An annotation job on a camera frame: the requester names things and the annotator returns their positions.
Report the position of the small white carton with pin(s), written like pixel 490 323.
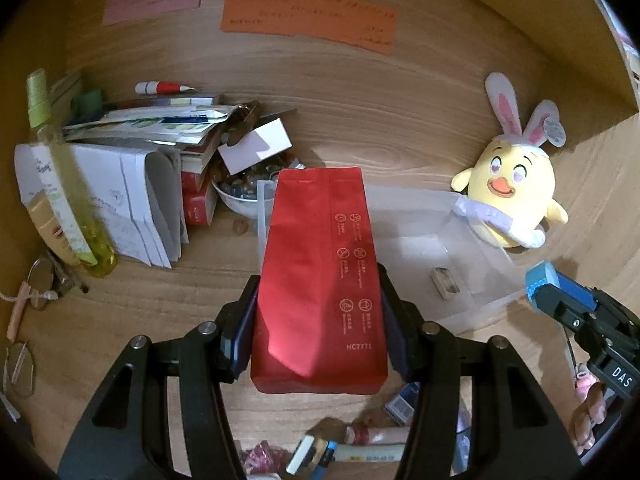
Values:
pixel 255 145

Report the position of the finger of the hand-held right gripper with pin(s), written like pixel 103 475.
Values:
pixel 562 307
pixel 544 277

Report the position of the small beige brown block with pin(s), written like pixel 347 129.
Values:
pixel 445 282

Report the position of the orange paper note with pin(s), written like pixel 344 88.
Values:
pixel 300 12

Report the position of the red white marker pen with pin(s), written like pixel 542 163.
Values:
pixel 162 87

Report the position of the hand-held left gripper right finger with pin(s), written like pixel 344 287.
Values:
pixel 396 332

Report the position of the purple tube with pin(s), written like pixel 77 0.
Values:
pixel 462 427

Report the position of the clear plastic storage box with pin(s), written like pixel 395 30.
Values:
pixel 410 230

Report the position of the folded white paper sheets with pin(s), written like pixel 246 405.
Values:
pixel 125 200

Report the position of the red foil pouch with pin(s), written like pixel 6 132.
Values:
pixel 310 260

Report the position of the white bowl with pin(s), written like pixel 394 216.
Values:
pixel 235 202

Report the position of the dark green packet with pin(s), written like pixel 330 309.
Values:
pixel 87 102

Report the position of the small pink trinket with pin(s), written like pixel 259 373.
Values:
pixel 582 379

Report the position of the yellow chick plush toy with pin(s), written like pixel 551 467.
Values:
pixel 520 175

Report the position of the metal nail clipper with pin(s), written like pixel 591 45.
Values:
pixel 67 282

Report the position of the small blue white packet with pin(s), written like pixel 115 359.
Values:
pixel 305 455

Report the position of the stack of booklets and leaflets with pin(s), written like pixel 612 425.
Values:
pixel 150 122

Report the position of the beige cosmetic tube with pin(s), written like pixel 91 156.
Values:
pixel 45 220

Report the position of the white pale green tube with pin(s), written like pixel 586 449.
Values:
pixel 370 454

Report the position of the person's right hand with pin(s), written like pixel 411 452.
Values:
pixel 590 417

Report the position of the white tube green print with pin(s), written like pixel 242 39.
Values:
pixel 30 170

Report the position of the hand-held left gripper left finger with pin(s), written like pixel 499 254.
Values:
pixel 239 332

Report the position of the yellow green spray bottle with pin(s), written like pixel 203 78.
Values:
pixel 65 185

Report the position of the red white carton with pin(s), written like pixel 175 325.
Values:
pixel 200 207
pixel 195 180

